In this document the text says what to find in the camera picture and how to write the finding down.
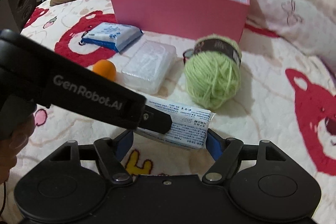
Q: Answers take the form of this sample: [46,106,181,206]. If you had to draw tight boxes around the clear plastic swab box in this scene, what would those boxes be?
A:
[121,40,177,94]

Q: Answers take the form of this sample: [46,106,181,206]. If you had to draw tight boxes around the white tissue pack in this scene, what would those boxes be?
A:
[135,96,215,149]

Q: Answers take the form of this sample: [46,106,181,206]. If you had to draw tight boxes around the orange makeup sponge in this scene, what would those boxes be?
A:
[92,60,117,82]

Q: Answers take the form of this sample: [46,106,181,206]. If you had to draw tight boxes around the blue wet wipes pack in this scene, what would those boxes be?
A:
[81,22,143,53]

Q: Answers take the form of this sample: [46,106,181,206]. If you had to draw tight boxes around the green yarn ball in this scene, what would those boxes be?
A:
[183,34,242,110]

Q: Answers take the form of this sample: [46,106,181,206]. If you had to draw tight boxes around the pink cardboard storage box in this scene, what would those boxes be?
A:
[111,0,249,42]

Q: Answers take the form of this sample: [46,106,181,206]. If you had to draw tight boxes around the person's left hand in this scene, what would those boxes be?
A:
[0,114,35,184]

